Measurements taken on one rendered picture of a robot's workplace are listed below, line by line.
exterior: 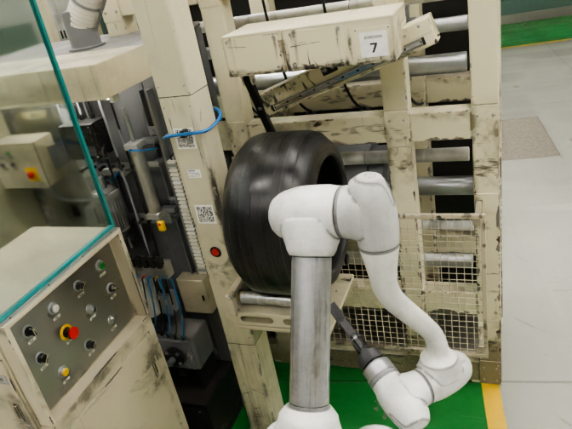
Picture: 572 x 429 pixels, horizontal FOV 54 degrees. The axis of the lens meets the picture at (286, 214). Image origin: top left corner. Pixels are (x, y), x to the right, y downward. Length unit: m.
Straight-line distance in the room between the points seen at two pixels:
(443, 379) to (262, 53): 1.20
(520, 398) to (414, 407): 1.36
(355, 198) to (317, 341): 0.36
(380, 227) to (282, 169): 0.52
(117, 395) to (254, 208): 0.82
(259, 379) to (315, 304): 1.11
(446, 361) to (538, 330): 1.68
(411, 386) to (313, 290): 0.42
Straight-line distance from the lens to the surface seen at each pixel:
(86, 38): 2.43
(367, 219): 1.32
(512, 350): 3.16
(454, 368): 1.67
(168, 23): 1.86
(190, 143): 1.95
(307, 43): 1.97
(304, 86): 2.16
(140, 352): 2.17
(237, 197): 1.78
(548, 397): 2.94
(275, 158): 1.79
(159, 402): 2.33
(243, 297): 2.10
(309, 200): 1.36
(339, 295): 2.19
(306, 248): 1.37
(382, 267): 1.39
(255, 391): 2.52
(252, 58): 2.05
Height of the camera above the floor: 2.06
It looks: 26 degrees down
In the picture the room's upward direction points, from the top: 11 degrees counter-clockwise
